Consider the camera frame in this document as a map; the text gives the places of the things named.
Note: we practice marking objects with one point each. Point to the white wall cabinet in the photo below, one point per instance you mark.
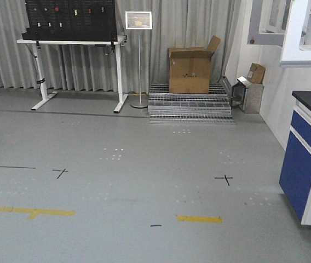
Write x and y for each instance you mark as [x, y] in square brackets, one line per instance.
[286, 24]

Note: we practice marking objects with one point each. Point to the sign stand with frame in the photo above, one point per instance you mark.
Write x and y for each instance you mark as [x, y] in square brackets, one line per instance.
[139, 20]

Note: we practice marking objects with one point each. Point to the blue lab cabinet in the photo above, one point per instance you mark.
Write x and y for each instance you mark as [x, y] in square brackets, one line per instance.
[295, 177]

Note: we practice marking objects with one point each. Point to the metal box with door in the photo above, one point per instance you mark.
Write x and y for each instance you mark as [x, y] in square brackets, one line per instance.
[246, 95]

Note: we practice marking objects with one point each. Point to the white standing desk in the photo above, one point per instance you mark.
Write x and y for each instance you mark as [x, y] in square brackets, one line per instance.
[74, 60]

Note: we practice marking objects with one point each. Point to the large cardboard box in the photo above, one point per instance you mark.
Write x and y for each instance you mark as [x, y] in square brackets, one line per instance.
[190, 68]

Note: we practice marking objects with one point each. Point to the black pegboard panel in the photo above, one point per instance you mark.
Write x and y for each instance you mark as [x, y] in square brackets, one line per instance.
[62, 20]

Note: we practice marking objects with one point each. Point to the stack of metal grates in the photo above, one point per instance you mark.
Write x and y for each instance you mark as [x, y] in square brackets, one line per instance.
[210, 108]

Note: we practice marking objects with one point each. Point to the grey curtain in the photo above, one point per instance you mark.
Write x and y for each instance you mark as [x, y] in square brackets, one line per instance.
[175, 24]

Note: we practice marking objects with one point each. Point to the small cardboard box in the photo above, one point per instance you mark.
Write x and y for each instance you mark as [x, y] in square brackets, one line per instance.
[256, 73]

